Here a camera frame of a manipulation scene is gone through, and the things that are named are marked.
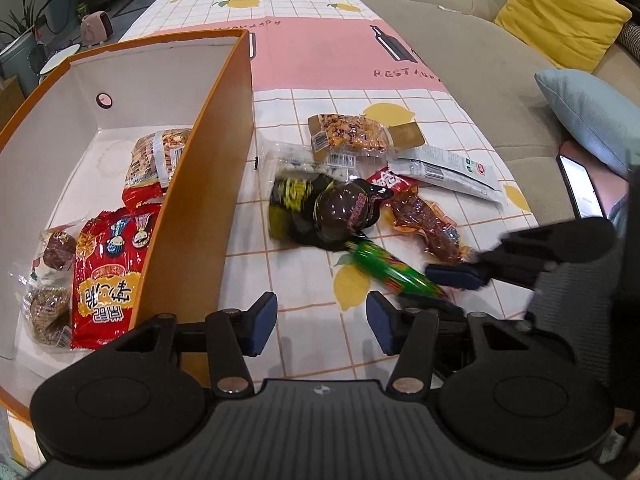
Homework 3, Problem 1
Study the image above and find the green candy tube pack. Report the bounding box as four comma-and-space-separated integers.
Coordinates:
346, 240, 446, 299

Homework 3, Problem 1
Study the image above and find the red braised meat pack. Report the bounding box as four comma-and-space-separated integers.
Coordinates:
367, 167, 471, 264

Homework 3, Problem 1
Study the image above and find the silver white sachet pack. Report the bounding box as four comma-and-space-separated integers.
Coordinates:
388, 144, 504, 205

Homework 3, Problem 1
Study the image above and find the black yellow snack bag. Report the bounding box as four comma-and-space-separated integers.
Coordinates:
268, 171, 352, 250

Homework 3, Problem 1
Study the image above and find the dark round chocolate pack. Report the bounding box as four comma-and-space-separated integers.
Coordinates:
314, 179, 393, 244

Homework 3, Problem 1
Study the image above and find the red cartoon snack bag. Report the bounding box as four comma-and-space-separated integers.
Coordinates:
70, 197, 163, 350

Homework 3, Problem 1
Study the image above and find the clear plastic candy bag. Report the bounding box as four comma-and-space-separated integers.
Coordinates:
256, 133, 359, 183

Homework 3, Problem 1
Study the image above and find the brown cookie clear pack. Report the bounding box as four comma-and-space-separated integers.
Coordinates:
22, 285, 72, 348

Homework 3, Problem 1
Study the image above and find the small brown pastry pack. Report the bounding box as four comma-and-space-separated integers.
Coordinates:
32, 228, 76, 284

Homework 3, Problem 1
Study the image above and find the peanut snack bag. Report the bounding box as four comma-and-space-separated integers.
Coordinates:
125, 128, 191, 188

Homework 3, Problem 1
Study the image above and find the gold caramel nut pack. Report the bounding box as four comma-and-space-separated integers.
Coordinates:
308, 114, 425, 162

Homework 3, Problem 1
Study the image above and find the smartphone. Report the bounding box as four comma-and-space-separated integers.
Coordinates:
556, 154, 606, 218

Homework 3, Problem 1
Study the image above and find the person striped sleeve arm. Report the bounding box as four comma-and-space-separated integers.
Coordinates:
608, 194, 628, 238

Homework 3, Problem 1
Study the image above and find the lemon pattern tablecloth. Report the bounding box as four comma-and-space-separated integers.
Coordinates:
6, 0, 542, 470

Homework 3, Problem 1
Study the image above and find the light blue cushion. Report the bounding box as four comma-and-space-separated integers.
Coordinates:
534, 68, 639, 178

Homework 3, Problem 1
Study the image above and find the yellow cushion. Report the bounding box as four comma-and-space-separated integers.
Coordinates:
495, 0, 632, 73

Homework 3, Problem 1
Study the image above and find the orange cardboard storage box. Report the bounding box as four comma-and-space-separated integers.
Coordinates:
1, 28, 254, 420

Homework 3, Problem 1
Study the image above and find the beige sofa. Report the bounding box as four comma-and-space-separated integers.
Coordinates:
361, 0, 639, 223

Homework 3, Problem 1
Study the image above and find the white round stool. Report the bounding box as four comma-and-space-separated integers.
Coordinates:
39, 44, 81, 78

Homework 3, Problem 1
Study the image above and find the pink small heater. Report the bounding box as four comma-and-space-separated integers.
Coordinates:
80, 11, 113, 47

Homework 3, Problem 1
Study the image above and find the potted plant grey pot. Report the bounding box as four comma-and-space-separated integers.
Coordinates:
1, 0, 53, 98

